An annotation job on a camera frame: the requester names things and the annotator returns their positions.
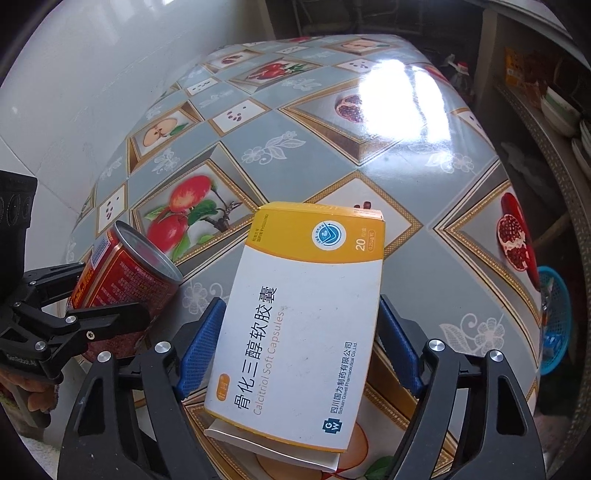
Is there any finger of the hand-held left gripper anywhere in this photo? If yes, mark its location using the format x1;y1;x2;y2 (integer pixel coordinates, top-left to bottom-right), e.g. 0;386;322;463
25;262;89;298
13;300;151;381

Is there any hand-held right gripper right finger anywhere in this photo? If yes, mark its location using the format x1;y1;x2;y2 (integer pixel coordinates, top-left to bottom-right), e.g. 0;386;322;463
378;295;546;480

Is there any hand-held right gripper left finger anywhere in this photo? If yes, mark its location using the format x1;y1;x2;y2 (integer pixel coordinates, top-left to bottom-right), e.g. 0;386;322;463
58;298;227;480

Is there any red drink can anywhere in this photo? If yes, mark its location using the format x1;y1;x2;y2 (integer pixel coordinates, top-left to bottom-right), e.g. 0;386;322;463
67;220;184;363

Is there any yellow white medicine box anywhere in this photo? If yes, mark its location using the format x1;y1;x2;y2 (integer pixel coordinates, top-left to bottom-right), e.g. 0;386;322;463
204;202;386;472

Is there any blue plastic wastebasket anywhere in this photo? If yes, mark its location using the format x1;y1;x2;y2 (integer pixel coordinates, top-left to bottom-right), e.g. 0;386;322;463
536;266;573;376

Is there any person's left hand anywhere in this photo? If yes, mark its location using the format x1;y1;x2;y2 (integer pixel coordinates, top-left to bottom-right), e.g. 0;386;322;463
0;375;58;416

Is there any fruit print tablecloth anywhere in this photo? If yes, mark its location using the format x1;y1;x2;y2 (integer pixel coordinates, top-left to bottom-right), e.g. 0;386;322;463
65;34;541;480

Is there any crumpled white plastic bag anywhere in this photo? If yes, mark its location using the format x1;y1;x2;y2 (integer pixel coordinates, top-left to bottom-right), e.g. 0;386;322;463
501;141;546;174

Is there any perforated metal shelf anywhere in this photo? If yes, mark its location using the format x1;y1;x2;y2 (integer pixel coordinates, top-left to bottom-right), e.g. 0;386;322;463
496;80;591;259

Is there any cooking oil bottle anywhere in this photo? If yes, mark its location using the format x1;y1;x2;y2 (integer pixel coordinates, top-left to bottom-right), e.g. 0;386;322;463
445;53;476;107

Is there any stack of bowls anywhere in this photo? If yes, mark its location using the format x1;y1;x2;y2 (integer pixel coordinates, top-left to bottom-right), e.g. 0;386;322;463
540;85;583;137

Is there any red packet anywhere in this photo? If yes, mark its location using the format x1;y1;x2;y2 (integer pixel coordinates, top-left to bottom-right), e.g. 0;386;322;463
526;51;550;107

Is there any yellow packet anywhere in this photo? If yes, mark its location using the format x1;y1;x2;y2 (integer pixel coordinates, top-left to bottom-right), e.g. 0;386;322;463
504;46;527;88

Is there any concrete kitchen counter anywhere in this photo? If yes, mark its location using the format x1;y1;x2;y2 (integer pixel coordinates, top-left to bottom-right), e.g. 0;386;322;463
480;0;591;84

